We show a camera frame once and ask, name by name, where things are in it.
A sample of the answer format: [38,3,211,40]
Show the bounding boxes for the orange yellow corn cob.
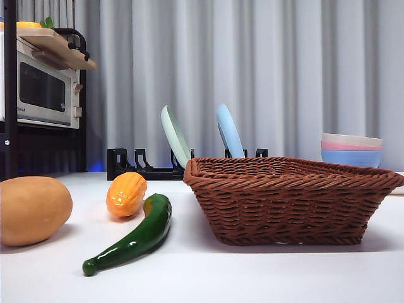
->
[105,172,148,218]

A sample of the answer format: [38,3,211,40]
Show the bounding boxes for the green curved cucumber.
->
[83,193,173,276]

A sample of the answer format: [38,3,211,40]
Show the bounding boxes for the brown woven wicker basket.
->
[183,156,404,247]

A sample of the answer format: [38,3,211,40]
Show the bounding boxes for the brown potato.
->
[0,175,74,247]

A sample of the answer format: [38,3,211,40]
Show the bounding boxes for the pale green plate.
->
[160,105,193,170]

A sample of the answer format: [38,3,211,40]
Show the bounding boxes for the light blue plate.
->
[215,103,246,159]

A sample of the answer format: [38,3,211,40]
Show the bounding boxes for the black dish rack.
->
[106,147,269,182]

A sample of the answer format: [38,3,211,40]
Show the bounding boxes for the grey pleated curtain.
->
[0,0,404,174]

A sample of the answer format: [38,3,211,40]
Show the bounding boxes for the pink bowl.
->
[321,140,383,152]

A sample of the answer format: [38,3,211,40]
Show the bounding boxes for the blue bowl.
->
[320,149,383,170]

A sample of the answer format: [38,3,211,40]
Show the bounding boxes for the cream bowl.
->
[321,133,384,148]

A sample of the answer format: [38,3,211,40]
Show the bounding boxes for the cream toaster oven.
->
[0,31,84,130]

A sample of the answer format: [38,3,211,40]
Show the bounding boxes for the wooden cutting board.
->
[15,27,98,71]

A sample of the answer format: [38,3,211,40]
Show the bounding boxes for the yellow toy vegetable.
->
[0,20,44,30]

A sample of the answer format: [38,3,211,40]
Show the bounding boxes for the black metal shelf frame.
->
[0,0,89,182]

